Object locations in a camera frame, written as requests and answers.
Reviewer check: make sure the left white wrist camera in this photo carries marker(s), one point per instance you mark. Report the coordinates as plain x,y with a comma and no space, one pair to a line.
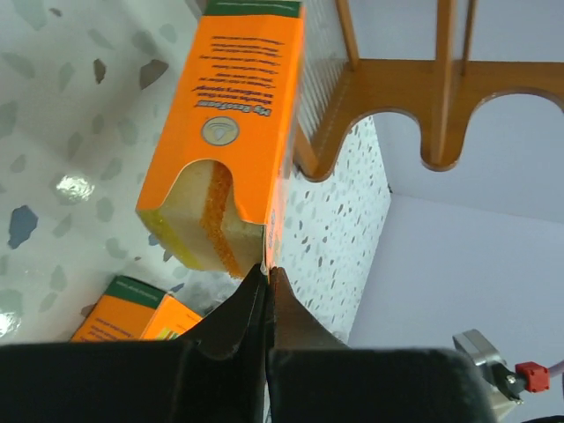
503,385

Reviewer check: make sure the orange sponge box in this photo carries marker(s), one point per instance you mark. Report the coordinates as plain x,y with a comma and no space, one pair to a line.
130,309
215,192

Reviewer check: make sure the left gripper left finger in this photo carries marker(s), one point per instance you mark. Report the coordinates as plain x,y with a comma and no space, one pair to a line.
220,334

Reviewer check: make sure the wooden two-tier shelf rack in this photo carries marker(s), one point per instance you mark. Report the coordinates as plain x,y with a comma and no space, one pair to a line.
440,94

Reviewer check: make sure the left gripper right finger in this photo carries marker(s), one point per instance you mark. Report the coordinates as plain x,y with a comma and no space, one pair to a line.
294,327

